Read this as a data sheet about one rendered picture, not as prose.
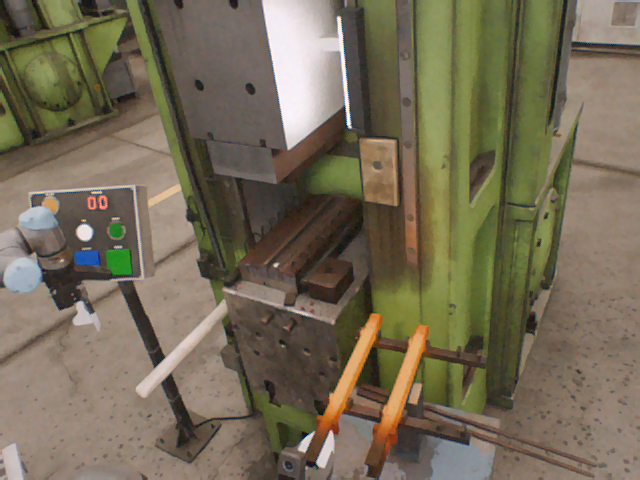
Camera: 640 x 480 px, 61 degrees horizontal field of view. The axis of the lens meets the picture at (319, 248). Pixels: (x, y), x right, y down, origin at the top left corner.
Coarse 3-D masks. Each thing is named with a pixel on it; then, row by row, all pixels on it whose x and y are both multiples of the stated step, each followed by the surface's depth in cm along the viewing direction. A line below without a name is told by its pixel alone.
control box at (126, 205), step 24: (48, 192) 162; (72, 192) 161; (96, 192) 160; (120, 192) 159; (144, 192) 164; (72, 216) 162; (96, 216) 161; (120, 216) 160; (144, 216) 163; (72, 240) 163; (96, 240) 162; (120, 240) 161; (144, 240) 163; (144, 264) 162
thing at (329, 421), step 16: (368, 320) 136; (368, 336) 131; (368, 352) 129; (352, 368) 123; (352, 384) 121; (336, 400) 116; (320, 416) 113; (336, 416) 113; (320, 432) 110; (336, 432) 112; (320, 448) 107
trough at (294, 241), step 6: (336, 198) 180; (342, 198) 178; (330, 204) 178; (336, 204) 178; (324, 210) 175; (330, 210) 175; (318, 216) 173; (324, 216) 173; (312, 222) 170; (318, 222) 170; (306, 228) 168; (312, 228) 168; (300, 234) 165; (306, 234) 165; (294, 240) 163; (300, 240) 163; (288, 246) 161; (294, 246) 161; (282, 252) 158; (288, 252) 158; (276, 258) 156; (282, 258) 156; (270, 264) 154
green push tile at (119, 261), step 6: (108, 252) 161; (114, 252) 161; (120, 252) 160; (126, 252) 160; (108, 258) 161; (114, 258) 161; (120, 258) 160; (126, 258) 160; (108, 264) 161; (114, 264) 161; (120, 264) 161; (126, 264) 160; (114, 270) 161; (120, 270) 161; (126, 270) 161; (132, 270) 161
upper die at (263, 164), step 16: (320, 128) 145; (336, 128) 153; (208, 144) 137; (224, 144) 134; (240, 144) 132; (304, 144) 140; (320, 144) 147; (224, 160) 138; (240, 160) 135; (256, 160) 132; (272, 160) 129; (288, 160) 135; (304, 160) 142; (240, 176) 138; (256, 176) 135; (272, 176) 132
